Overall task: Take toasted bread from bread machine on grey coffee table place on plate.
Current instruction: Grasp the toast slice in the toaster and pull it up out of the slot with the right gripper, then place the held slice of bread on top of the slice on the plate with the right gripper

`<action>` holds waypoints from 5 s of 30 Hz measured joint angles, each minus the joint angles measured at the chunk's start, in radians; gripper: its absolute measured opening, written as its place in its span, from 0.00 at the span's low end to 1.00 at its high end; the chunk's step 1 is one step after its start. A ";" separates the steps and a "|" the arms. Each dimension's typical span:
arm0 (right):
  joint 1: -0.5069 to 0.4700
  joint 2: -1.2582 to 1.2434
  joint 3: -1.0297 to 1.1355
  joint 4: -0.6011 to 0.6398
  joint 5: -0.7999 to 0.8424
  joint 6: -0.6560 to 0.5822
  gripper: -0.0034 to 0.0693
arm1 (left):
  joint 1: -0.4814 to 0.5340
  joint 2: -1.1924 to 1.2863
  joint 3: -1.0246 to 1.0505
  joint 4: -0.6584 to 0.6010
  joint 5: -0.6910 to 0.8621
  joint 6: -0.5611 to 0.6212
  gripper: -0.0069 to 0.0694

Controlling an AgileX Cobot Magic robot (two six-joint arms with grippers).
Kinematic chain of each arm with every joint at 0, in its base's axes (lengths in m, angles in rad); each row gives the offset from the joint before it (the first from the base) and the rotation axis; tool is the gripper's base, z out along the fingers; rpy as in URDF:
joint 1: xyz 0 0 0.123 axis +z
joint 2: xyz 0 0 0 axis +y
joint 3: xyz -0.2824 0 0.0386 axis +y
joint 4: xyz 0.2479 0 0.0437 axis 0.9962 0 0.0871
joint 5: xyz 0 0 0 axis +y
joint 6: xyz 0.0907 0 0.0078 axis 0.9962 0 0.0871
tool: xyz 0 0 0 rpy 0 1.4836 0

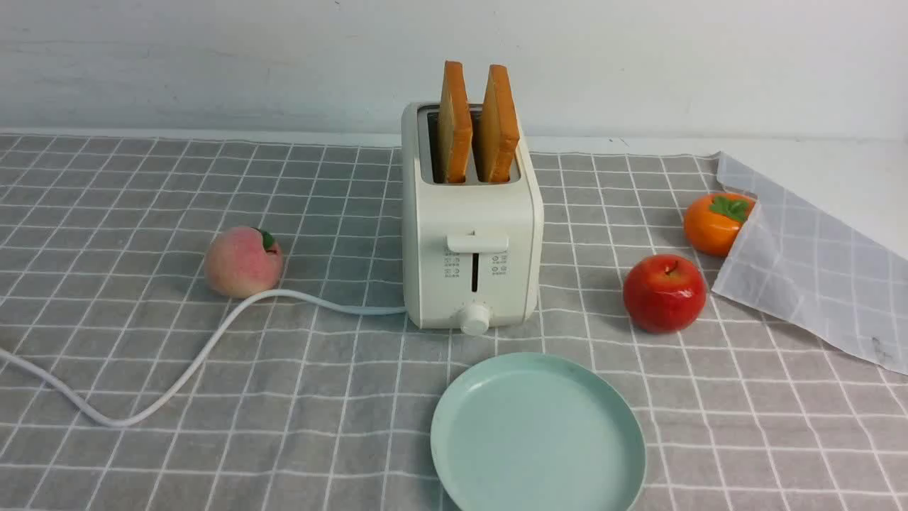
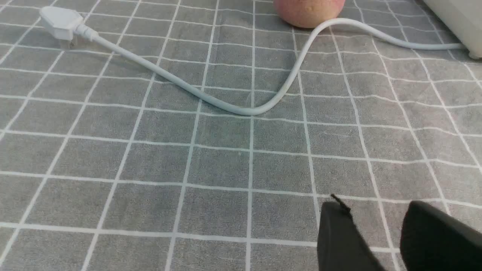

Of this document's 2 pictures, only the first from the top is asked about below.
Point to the toasted bread slice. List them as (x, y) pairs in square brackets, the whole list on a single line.
[(454, 125), (498, 135)]

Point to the white two-slot toaster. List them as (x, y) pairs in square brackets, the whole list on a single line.
[(471, 252)]

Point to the light green plate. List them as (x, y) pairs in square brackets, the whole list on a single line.
[(532, 431)]

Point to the red apple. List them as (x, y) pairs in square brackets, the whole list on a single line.
[(664, 293)]

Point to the pink peach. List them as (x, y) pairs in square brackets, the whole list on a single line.
[(242, 262)]

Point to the orange persimmon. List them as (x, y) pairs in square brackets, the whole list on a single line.
[(712, 223)]

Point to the grey checkered tablecloth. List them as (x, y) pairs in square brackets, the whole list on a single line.
[(301, 408)]

